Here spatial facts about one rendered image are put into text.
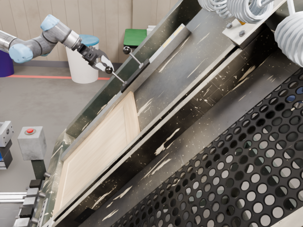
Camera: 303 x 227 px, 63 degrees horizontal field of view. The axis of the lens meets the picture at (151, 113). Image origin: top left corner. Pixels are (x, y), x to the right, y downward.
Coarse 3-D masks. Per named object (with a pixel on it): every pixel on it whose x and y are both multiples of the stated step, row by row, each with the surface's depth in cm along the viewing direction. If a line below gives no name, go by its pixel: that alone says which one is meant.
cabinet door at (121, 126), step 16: (128, 96) 118; (112, 112) 122; (128, 112) 108; (96, 128) 126; (112, 128) 112; (128, 128) 99; (80, 144) 132; (96, 144) 116; (112, 144) 103; (80, 160) 120; (96, 160) 106; (64, 176) 124; (80, 176) 110; (64, 192) 114
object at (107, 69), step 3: (108, 66) 116; (105, 69) 116; (108, 69) 115; (111, 69) 116; (108, 72) 116; (111, 72) 117; (114, 75) 118; (120, 78) 119; (123, 81) 119; (126, 81) 120; (123, 84) 119; (126, 84) 119
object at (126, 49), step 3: (123, 48) 116; (126, 48) 115; (129, 48) 115; (123, 51) 116; (126, 51) 115; (129, 51) 115; (129, 54) 116; (132, 54) 116; (132, 57) 116; (135, 60) 116; (138, 63) 116; (141, 66) 115
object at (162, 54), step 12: (180, 36) 109; (168, 48) 111; (156, 60) 113; (144, 72) 115; (132, 84) 118; (120, 96) 120; (108, 108) 123; (96, 120) 127; (84, 132) 131; (72, 144) 135
